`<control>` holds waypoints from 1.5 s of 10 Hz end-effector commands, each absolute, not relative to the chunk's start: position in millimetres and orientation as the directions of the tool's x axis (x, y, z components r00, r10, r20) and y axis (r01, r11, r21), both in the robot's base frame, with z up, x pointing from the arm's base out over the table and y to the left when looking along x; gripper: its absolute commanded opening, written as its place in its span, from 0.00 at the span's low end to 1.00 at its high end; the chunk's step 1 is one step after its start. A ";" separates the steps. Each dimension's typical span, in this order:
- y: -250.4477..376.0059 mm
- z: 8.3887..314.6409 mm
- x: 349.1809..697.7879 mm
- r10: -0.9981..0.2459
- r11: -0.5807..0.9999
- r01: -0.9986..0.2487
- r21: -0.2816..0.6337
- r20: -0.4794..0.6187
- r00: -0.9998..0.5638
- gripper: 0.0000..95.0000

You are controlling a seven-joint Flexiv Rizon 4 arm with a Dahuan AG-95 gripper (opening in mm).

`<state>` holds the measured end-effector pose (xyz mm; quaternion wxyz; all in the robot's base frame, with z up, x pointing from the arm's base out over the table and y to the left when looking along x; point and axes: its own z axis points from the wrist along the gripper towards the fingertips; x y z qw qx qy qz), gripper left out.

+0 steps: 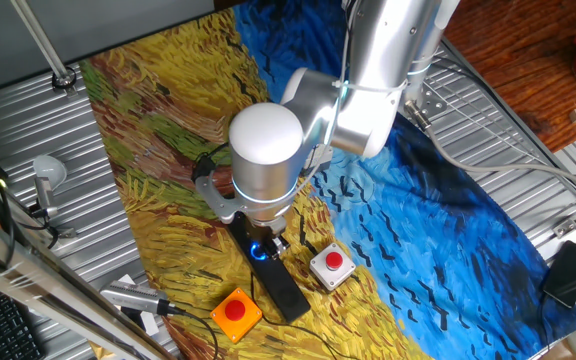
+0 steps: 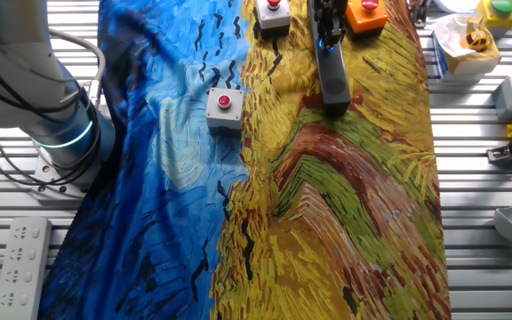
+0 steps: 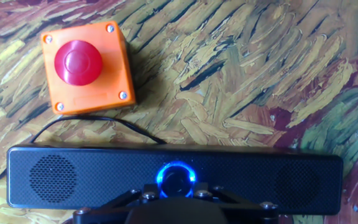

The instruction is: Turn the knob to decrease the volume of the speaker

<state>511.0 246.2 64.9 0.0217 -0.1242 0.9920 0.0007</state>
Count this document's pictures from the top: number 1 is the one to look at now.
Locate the orange box with red button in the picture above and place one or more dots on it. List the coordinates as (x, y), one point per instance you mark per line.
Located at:
(236, 320)

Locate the metal pole with base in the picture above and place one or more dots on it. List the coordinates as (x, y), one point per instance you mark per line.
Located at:
(40, 42)

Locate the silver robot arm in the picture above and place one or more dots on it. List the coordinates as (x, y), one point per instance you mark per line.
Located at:
(268, 150)

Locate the black speaker bar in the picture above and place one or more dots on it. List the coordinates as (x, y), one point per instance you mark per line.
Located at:
(283, 290)

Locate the silver finned camera device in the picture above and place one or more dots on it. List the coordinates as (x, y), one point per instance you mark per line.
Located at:
(133, 296)

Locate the aluminium frame bar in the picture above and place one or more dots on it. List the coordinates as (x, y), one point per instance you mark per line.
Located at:
(43, 282)

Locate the metal corner bracket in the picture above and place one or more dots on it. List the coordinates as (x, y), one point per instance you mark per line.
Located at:
(66, 232)

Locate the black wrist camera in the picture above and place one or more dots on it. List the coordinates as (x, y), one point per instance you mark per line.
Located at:
(203, 169)

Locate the black smartphone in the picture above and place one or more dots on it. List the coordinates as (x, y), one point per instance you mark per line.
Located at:
(568, 274)

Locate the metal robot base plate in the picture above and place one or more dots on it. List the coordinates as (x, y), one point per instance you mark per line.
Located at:
(433, 102)

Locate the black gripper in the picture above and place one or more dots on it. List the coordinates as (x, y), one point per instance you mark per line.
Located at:
(269, 232)

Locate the painted wheat field tablecloth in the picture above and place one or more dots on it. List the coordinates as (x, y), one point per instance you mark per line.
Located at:
(418, 225)

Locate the white paper card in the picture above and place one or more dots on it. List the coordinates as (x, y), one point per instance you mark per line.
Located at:
(149, 324)
(127, 279)

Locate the grey camera bracket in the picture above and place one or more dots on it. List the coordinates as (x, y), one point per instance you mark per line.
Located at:
(215, 200)

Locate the grey box with red button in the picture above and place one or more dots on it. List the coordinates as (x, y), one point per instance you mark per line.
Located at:
(333, 270)
(320, 160)

